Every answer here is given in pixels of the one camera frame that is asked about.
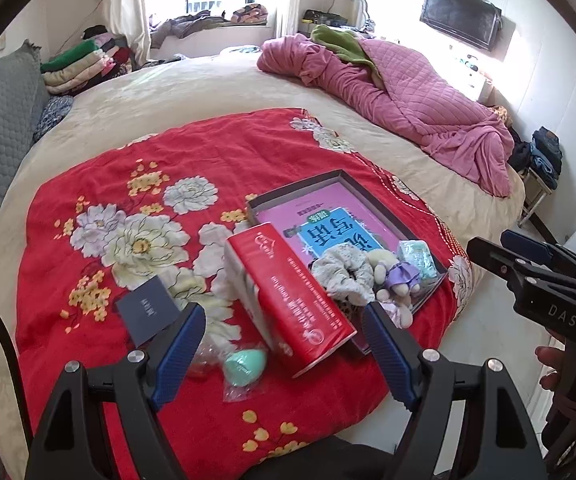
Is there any stack of folded clothes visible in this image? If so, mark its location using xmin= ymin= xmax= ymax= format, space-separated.
xmin=40 ymin=35 xmax=141 ymax=96

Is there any clothes pile on windowsill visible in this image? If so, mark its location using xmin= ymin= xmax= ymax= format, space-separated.
xmin=150 ymin=4 xmax=269 ymax=38

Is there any pink book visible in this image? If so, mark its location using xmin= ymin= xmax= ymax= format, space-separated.
xmin=268 ymin=182 xmax=409 ymax=271

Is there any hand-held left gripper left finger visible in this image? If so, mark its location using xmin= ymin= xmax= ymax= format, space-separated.
xmin=24 ymin=302 xmax=207 ymax=480

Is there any black yellow tool case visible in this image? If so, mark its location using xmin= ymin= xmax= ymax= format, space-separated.
xmin=302 ymin=9 xmax=349 ymax=27

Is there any dark blue box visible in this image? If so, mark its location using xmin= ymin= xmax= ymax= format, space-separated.
xmin=115 ymin=280 xmax=183 ymax=348

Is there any dark blue patterned cloth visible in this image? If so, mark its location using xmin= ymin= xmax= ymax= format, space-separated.
xmin=32 ymin=95 xmax=74 ymax=143

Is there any green tissue pack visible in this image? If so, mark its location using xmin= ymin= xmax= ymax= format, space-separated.
xmin=397 ymin=239 xmax=439 ymax=281

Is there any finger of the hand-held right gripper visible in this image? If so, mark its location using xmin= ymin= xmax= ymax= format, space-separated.
xmin=500 ymin=229 xmax=576 ymax=273
xmin=466 ymin=236 xmax=576 ymax=291

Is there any green egg sponge in bag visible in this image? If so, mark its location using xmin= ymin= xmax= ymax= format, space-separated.
xmin=222 ymin=347 xmax=269 ymax=403

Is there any black wall television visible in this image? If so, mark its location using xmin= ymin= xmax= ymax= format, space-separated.
xmin=419 ymin=0 xmax=503 ymax=52

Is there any black cable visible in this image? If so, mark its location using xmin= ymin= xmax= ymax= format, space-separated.
xmin=0 ymin=277 xmax=36 ymax=480

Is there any green blanket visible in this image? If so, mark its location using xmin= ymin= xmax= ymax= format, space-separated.
xmin=310 ymin=24 xmax=386 ymax=68

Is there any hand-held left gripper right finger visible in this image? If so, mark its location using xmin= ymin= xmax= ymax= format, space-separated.
xmin=362 ymin=301 xmax=549 ymax=480

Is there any dark shallow tray box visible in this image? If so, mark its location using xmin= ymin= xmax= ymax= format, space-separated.
xmin=245 ymin=169 xmax=450 ymax=357

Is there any white bedside cabinet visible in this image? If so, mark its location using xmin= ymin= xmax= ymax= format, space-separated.
xmin=468 ymin=55 xmax=496 ymax=103

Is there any teddy bear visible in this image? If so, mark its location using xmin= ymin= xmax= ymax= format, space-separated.
xmin=365 ymin=247 xmax=421 ymax=306
xmin=375 ymin=295 xmax=415 ymax=330

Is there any light floral scrunchie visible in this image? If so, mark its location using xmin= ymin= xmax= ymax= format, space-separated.
xmin=310 ymin=246 xmax=376 ymax=306

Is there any person's right hand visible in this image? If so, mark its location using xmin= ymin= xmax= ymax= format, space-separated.
xmin=535 ymin=345 xmax=572 ymax=392

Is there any pile of dark clothes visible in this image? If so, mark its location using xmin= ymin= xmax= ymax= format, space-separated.
xmin=510 ymin=127 xmax=564 ymax=191

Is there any clear plastic wrapper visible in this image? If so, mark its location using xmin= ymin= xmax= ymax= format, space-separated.
xmin=190 ymin=335 xmax=229 ymax=376

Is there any red cardboard box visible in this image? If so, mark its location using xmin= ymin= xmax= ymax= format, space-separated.
xmin=224 ymin=220 xmax=357 ymax=380

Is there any red floral blanket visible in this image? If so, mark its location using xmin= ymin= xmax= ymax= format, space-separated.
xmin=15 ymin=107 xmax=474 ymax=480

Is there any pink quilted duvet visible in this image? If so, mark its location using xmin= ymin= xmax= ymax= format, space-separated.
xmin=257 ymin=35 xmax=515 ymax=198

